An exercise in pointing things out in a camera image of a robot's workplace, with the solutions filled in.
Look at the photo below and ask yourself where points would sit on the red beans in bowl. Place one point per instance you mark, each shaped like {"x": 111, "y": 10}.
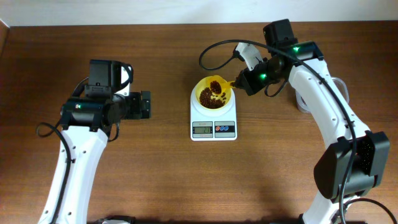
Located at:
{"x": 210, "y": 100}

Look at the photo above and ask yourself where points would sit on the yellow plastic bowl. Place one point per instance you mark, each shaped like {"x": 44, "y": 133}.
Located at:
{"x": 201, "y": 85}

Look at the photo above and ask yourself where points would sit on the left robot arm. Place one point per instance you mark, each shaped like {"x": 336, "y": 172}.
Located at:
{"x": 96, "y": 106}

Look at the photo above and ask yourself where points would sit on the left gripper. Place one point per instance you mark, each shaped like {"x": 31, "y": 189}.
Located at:
{"x": 145, "y": 104}

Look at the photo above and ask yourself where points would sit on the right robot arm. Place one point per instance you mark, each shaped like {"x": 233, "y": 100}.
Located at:
{"x": 355, "y": 157}

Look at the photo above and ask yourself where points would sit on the clear plastic bean container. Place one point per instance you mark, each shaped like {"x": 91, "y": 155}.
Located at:
{"x": 341, "y": 86}

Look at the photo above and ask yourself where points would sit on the yellow measuring scoop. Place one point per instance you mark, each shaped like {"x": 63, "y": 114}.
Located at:
{"x": 218, "y": 85}

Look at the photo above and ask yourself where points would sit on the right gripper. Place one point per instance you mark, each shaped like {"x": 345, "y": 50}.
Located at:
{"x": 244, "y": 82}

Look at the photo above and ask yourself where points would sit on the white digital kitchen scale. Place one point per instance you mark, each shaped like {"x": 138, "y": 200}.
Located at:
{"x": 213, "y": 125}

